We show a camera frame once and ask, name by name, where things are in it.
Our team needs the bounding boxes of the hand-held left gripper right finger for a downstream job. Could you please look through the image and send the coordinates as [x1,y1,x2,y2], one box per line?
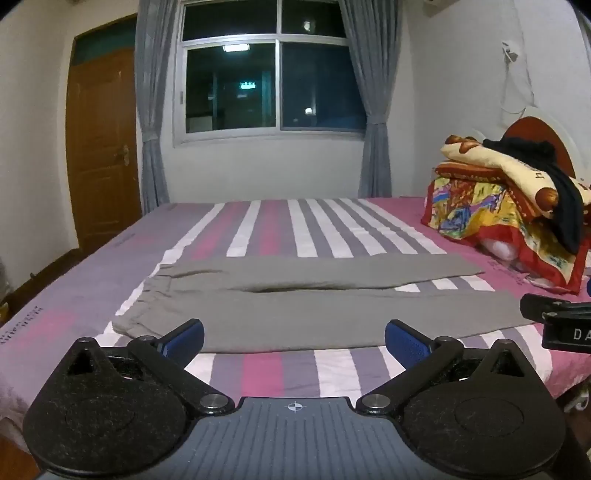
[355,318,533,416]

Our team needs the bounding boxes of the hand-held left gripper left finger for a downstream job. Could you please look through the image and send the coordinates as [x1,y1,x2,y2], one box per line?
[56,318,236,416]

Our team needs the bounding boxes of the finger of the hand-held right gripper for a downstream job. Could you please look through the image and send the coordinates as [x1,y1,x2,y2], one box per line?
[520,294,574,322]

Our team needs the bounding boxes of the grey pants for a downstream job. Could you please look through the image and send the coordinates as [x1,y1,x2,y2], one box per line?
[112,256,539,354]

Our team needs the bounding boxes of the white pillow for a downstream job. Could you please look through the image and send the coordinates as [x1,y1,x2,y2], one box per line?
[480,237,541,273]

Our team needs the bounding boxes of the striped pink grey bed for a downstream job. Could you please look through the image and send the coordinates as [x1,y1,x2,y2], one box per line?
[0,198,591,455]

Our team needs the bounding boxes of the red yellow patterned blanket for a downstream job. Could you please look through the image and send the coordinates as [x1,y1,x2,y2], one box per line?
[421,161,591,295]

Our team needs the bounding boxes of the black garment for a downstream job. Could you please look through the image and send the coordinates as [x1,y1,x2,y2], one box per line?
[482,137,585,254]

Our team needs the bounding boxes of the cream printed blanket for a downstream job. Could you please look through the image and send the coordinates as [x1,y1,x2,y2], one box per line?
[440,135,591,219]

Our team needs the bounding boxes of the white red headboard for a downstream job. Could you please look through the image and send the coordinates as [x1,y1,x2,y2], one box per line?
[501,105,586,180]

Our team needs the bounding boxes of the brown wooden door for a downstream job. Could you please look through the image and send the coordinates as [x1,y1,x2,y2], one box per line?
[66,46,142,256]

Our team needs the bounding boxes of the grey curtain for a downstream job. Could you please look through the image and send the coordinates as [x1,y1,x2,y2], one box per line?
[338,0,394,198]
[134,0,171,215]

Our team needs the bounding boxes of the sliding glass window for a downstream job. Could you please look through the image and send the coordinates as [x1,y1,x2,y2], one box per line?
[173,0,370,147]

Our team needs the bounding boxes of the green transom window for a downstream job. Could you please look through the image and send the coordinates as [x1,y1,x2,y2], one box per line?
[71,21,138,65]

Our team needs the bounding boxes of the white wall cable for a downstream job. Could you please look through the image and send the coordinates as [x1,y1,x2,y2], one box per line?
[501,44,539,115]

